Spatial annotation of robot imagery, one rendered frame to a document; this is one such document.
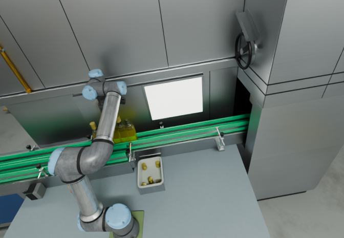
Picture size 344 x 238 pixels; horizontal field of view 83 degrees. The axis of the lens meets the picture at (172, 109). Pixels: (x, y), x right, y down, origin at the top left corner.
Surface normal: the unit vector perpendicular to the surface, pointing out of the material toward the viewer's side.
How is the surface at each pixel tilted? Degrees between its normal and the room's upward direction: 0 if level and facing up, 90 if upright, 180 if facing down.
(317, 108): 90
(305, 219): 0
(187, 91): 90
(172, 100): 90
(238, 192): 0
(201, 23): 90
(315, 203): 0
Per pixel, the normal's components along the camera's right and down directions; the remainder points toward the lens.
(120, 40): 0.12, 0.61
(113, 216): 0.07, -0.77
